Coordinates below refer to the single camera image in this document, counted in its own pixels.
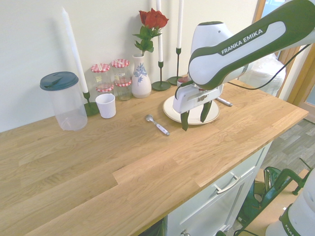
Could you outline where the white ribbed plastic cup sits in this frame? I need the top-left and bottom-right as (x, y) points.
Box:
(95, 93), (117, 119)

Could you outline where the silver pen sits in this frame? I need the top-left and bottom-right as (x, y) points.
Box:
(216, 97), (233, 107)

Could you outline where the green screw clamp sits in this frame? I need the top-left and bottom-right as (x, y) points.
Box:
(273, 157), (313, 195)

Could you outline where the short dark green candle holder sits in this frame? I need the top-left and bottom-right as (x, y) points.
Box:
(83, 91), (100, 117)

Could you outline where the red rose with green leaves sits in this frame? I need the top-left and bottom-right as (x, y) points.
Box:
(132, 8), (170, 57)

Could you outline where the white kitchen cabinet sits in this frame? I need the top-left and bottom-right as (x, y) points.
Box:
(137, 140), (274, 236)

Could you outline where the clear pitcher with teal lid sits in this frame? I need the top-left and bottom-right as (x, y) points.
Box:
(39, 71), (89, 132)

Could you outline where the straight white candle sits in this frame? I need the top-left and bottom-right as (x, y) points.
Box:
(176, 0), (185, 49)
(156, 0), (163, 62)

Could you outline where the metal drawer handle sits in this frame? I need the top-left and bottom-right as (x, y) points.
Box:
(213, 172), (241, 195)

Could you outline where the metal spoon with white handle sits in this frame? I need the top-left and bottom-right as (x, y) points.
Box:
(144, 114), (170, 137)

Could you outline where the long tilted white candle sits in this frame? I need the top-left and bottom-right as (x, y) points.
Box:
(61, 6), (89, 94)

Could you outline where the clear bubble wrap roll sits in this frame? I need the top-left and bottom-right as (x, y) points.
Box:
(242, 53), (287, 97)

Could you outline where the white plate with gold rim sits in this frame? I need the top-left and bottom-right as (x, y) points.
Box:
(162, 94), (221, 125)

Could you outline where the light wooden base board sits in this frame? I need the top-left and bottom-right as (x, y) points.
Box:
(246, 169), (315, 236)

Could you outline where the glass jar red checkered lid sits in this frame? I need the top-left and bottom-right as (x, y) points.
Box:
(114, 80), (133, 102)
(91, 63), (111, 87)
(95, 83), (115, 96)
(110, 59), (130, 84)

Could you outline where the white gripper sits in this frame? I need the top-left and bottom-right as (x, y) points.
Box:
(172, 83), (224, 132)

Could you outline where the white vase with blue flower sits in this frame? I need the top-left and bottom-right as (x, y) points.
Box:
(131, 54), (152, 99)

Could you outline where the tall dark green candle holder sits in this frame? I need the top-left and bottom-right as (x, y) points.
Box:
(167, 47), (189, 86)
(151, 60), (171, 91)

